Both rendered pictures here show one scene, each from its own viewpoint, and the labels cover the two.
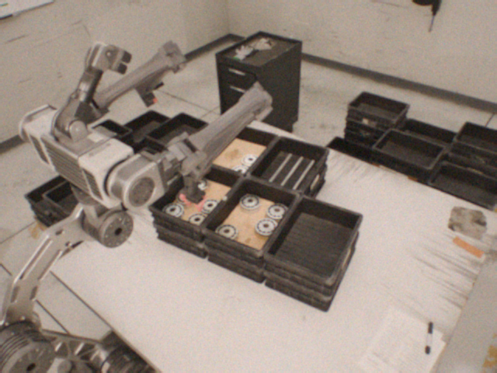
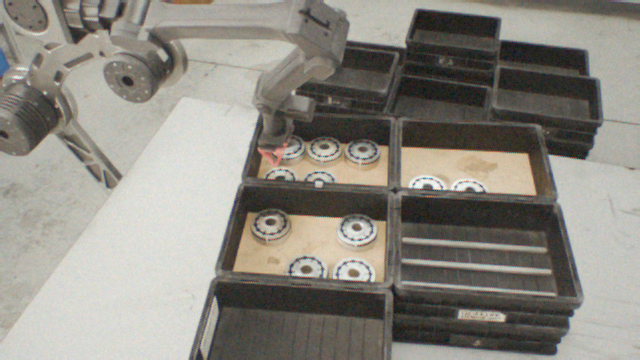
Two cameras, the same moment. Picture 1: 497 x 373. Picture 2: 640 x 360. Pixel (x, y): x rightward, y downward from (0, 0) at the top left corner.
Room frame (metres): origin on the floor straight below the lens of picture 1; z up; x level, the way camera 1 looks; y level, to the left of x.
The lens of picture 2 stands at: (0.92, -0.88, 2.01)
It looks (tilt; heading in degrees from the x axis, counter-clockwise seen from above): 44 degrees down; 67
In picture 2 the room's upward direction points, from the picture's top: 2 degrees counter-clockwise
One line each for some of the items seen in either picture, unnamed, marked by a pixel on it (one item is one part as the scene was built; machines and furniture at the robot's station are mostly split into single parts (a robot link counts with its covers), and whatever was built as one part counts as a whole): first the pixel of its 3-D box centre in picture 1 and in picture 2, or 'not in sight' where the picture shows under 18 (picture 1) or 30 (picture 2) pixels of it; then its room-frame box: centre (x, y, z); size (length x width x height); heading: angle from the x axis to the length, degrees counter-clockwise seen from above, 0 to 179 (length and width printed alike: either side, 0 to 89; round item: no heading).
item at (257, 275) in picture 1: (253, 235); not in sight; (1.27, -0.01, 0.76); 0.40 x 0.30 x 0.12; 149
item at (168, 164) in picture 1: (162, 166); (89, 9); (0.95, 0.26, 1.45); 0.09 x 0.08 x 0.12; 50
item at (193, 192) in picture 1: (192, 188); (275, 124); (1.30, 0.24, 1.06); 0.10 x 0.07 x 0.07; 52
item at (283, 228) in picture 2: (227, 231); (270, 223); (1.21, 0.11, 0.86); 0.10 x 0.10 x 0.01
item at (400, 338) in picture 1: (402, 351); not in sight; (0.70, -0.55, 0.70); 0.33 x 0.23 x 0.01; 140
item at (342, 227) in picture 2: (250, 201); (356, 229); (1.40, 0.00, 0.86); 0.10 x 0.10 x 0.01
